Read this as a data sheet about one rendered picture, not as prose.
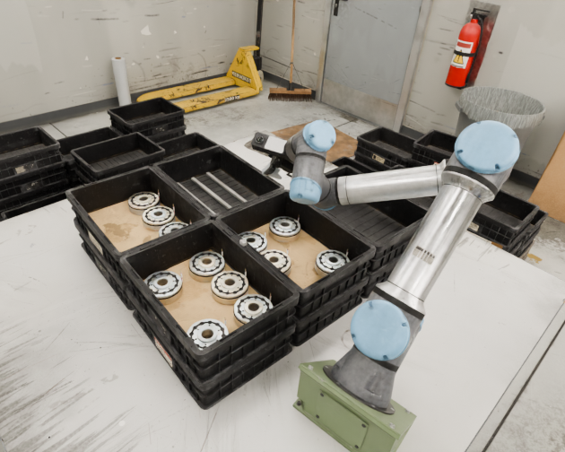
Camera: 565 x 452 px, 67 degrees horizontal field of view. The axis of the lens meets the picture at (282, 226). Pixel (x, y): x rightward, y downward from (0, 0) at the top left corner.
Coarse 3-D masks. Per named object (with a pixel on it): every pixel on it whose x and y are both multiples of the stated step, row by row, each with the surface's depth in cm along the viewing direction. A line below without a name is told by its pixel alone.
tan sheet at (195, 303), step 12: (180, 264) 127; (180, 276) 123; (192, 288) 119; (204, 288) 120; (252, 288) 121; (180, 300) 115; (192, 300) 116; (204, 300) 116; (180, 312) 112; (192, 312) 112; (204, 312) 113; (216, 312) 113; (228, 312) 113; (180, 324) 109; (192, 324) 109; (228, 324) 110
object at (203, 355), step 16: (208, 224) 127; (160, 240) 119; (128, 256) 113; (256, 256) 117; (128, 272) 109; (272, 272) 112; (144, 288) 105; (288, 288) 108; (160, 304) 102; (288, 304) 104; (256, 320) 99; (224, 336) 95; (240, 336) 97; (192, 352) 92; (208, 352) 91
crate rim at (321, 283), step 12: (288, 192) 144; (252, 204) 136; (312, 204) 139; (228, 216) 131; (324, 216) 134; (228, 228) 126; (360, 240) 125; (372, 252) 121; (348, 264) 117; (360, 264) 119; (324, 276) 112; (336, 276) 114; (300, 288) 108; (312, 288) 108
